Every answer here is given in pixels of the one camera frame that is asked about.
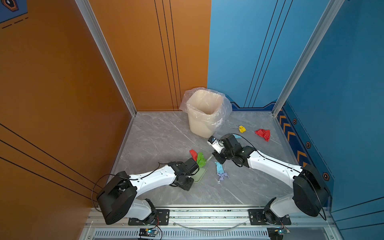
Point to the red paper strip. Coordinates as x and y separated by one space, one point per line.
194 155

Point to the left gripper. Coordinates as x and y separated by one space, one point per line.
188 187

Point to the left green circuit board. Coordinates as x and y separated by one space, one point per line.
148 233

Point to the cream plastic trash bin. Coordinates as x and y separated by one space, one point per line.
206 112

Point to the yellow paper ball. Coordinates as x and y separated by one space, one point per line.
242 129

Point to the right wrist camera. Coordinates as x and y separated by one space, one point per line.
216 144

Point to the crumpled red paper scrap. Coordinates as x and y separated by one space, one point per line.
265 134

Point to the clear plastic bin liner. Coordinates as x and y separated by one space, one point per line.
187 94

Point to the aluminium corner post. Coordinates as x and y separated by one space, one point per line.
318 34
101 42

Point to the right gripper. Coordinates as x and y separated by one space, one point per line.
216 155

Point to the green paper scrap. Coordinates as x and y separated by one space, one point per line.
201 161

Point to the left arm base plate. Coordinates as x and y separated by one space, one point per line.
160 217

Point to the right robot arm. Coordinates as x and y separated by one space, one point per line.
309 192

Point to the light blue paper strip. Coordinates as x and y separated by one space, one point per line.
220 169

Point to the right circuit board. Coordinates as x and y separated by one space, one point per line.
277 234

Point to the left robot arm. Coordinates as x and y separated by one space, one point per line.
119 197

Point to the green plastic dustpan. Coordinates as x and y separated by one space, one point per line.
199 175

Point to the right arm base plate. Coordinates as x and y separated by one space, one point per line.
259 217

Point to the left aluminium corner post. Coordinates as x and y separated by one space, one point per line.
101 42

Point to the aluminium front rail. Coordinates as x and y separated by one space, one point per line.
212 223

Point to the purple paper scrap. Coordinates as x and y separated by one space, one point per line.
222 176

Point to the right aluminium corner post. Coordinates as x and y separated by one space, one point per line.
318 34

